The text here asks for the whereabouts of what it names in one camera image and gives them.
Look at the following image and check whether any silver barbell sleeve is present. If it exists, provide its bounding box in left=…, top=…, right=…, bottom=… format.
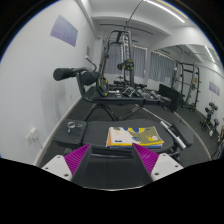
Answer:
left=159, top=120, right=187, bottom=150

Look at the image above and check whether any small purple wall poster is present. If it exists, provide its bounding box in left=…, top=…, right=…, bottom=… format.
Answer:
left=208, top=80, right=221, bottom=98

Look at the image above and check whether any long ceiling light strip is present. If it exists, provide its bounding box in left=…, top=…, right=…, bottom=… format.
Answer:
left=145, top=0, right=186, bottom=24
left=204, top=45, right=218, bottom=65

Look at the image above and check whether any black dumbbell stand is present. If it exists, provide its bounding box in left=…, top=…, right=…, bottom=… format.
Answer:
left=199, top=102, right=221, bottom=138

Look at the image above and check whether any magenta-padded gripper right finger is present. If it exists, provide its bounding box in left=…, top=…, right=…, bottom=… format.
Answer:
left=131, top=142, right=184, bottom=188

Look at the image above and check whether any black cable power rack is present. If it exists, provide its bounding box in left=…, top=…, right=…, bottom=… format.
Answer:
left=99, top=29, right=148, bottom=91

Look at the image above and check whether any white wall socket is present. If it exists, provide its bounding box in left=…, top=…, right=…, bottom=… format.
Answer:
left=24, top=127, right=40, bottom=146

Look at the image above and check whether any black padded weight bench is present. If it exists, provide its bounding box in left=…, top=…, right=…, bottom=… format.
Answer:
left=53, top=118, right=195, bottom=161

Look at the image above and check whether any black yellow weight plate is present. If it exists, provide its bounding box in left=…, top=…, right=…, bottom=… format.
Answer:
left=117, top=59, right=135, bottom=72
left=96, top=76, right=110, bottom=98

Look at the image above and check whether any black roller-pad extension bench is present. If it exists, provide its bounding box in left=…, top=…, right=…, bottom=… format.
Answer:
left=53, top=66, right=181, bottom=123

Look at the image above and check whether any grey window curtain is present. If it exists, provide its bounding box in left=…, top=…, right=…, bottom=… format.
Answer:
left=105, top=43, right=148, bottom=80
left=148, top=50, right=176, bottom=84

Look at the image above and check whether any row of dumbbells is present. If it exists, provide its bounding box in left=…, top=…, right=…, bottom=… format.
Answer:
left=113, top=79, right=162, bottom=100

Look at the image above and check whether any black squat rack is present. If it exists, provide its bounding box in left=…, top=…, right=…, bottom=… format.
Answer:
left=173, top=60, right=201, bottom=113

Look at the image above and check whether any black upright panel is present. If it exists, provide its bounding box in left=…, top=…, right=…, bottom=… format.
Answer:
left=158, top=83, right=181, bottom=113

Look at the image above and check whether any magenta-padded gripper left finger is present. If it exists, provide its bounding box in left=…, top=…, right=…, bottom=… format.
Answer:
left=41, top=143, right=95, bottom=188

